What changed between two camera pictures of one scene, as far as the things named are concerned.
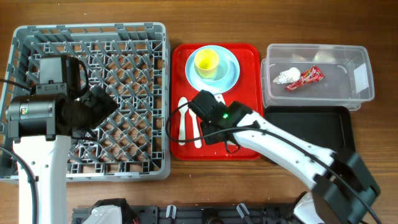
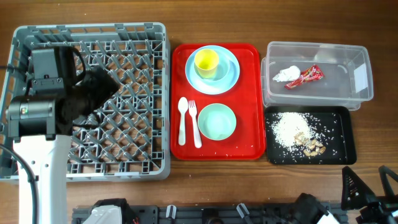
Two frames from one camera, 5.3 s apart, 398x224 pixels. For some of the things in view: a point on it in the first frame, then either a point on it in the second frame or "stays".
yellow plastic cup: x=206 y=63 stays
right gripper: x=206 y=128 to x=364 y=195
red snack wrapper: x=314 y=73 stays
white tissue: x=288 y=76 stays
